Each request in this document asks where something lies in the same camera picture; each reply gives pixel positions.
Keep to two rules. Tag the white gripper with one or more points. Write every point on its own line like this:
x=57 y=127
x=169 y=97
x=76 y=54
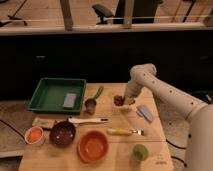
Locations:
x=132 y=91

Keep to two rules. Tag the dark red grape bunch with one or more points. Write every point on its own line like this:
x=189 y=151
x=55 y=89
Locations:
x=119 y=100

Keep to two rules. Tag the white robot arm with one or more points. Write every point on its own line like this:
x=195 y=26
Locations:
x=199 y=114

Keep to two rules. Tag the red orange bowl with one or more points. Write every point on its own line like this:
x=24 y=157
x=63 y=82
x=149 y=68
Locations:
x=92 y=147

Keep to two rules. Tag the dark purple bowl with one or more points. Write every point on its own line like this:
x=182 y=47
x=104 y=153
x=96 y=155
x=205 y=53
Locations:
x=62 y=134

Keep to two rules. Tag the grey sponge block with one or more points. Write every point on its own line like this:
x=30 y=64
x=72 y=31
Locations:
x=69 y=100

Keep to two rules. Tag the green plastic tray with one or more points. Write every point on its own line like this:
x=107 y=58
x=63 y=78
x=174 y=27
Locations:
x=50 y=94

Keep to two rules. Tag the tan bread piece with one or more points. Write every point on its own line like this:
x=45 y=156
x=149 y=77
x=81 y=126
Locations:
x=43 y=123

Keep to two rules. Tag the black office chair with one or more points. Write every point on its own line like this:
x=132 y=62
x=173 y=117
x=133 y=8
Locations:
x=104 y=14

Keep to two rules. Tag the small white cup orange inside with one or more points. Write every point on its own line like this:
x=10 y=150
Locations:
x=34 y=136

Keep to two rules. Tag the wooden handled fork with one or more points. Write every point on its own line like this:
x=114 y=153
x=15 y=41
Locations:
x=113 y=131

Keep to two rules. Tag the green handled metal measuring cup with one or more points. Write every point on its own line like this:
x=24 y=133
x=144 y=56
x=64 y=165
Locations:
x=91 y=103

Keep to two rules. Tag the white handled knife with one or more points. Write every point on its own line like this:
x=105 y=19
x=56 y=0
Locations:
x=89 y=120

